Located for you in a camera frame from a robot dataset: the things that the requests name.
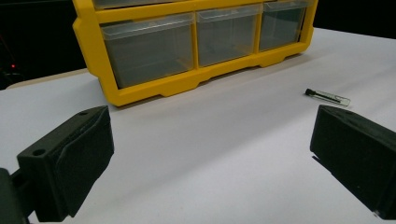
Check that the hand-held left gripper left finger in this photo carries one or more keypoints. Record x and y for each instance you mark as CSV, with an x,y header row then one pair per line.
x,y
65,161

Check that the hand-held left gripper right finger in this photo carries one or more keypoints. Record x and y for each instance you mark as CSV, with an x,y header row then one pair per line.
x,y
358,158

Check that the clear glass vial black cap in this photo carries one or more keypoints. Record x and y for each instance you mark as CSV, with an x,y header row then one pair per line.
x,y
328,96

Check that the yellow drawer cabinet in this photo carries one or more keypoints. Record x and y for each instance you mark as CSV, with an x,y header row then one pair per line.
x,y
174,83

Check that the clear plastic drawer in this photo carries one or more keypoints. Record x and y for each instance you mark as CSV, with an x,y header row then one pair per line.
x,y
226,35
281,26
149,53

